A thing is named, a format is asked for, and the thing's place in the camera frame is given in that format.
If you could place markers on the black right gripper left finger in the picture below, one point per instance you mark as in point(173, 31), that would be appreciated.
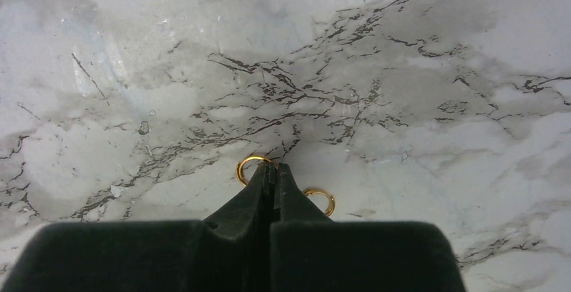
point(172, 255)

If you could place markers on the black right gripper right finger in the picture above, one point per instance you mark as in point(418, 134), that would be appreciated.
point(310, 252)

